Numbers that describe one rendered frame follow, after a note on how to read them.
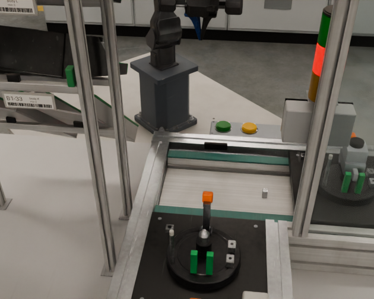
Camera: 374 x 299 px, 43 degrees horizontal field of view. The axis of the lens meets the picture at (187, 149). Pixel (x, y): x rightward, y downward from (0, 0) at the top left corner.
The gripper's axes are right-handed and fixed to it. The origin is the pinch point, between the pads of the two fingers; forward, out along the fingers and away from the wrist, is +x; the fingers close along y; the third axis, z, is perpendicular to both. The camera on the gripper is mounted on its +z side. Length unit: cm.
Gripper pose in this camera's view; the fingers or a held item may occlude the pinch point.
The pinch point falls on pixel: (200, 25)
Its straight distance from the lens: 113.2
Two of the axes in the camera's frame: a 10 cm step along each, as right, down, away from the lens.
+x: 0.0, 8.0, 6.0
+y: 9.9, 0.7, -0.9
